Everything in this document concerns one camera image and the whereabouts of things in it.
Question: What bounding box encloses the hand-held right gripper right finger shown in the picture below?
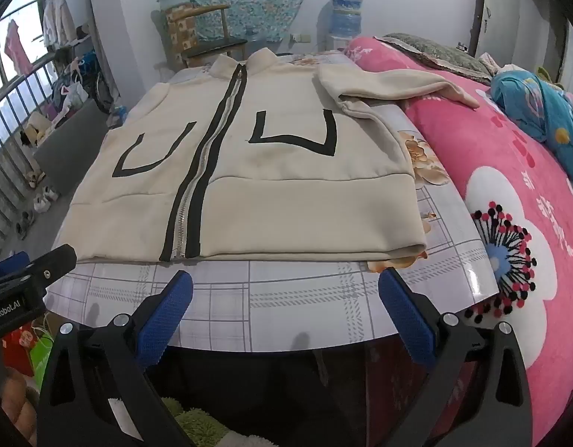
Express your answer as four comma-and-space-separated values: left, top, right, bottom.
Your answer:
378, 267, 534, 447

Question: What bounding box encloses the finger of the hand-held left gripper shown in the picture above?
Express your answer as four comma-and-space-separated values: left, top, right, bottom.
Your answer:
0, 243, 78, 309
0, 251, 31, 284

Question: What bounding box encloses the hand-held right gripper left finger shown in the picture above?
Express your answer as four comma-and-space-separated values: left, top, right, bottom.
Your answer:
37, 270, 208, 447

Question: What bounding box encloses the cream zip jacket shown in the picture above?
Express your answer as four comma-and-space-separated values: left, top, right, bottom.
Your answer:
58, 49, 481, 262

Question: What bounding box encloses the red paper bag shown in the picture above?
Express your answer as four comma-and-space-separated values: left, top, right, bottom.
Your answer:
0, 323, 36, 378

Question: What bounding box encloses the pair of dark shoes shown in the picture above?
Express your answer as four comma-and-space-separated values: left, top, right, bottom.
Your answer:
14, 212, 36, 240

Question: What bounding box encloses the green paper bag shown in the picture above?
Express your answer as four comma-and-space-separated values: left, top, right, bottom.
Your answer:
29, 335, 55, 389

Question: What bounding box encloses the green fluffy cloth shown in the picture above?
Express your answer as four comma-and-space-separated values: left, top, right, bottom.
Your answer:
160, 396, 250, 447

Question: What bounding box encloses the metal railing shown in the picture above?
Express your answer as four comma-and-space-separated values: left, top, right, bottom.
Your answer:
0, 51, 59, 252

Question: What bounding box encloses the white plastic bag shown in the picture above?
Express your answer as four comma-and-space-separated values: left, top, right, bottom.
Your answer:
60, 81, 89, 108

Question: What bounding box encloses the pink floral blanket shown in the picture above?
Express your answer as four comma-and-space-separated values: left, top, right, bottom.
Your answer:
344, 35, 573, 447

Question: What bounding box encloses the pink hanging garment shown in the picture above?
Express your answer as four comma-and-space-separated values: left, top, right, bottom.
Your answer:
4, 21, 31, 75

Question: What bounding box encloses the white hanging garment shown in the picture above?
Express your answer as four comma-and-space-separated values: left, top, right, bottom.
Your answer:
42, 0, 77, 47

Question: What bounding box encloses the blue floral quilt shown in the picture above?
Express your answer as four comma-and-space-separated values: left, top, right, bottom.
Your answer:
490, 66, 573, 168

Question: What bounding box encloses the brown patterned cushion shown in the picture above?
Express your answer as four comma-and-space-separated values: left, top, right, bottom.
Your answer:
166, 7, 200, 53

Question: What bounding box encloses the wooden armchair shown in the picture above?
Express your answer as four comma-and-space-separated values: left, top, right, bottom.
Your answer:
151, 2, 250, 70

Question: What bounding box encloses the white water dispenser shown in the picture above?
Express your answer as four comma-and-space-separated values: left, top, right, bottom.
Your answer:
324, 35, 357, 53

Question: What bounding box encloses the blue water bottle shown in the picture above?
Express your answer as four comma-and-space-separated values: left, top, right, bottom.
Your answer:
330, 0, 364, 38

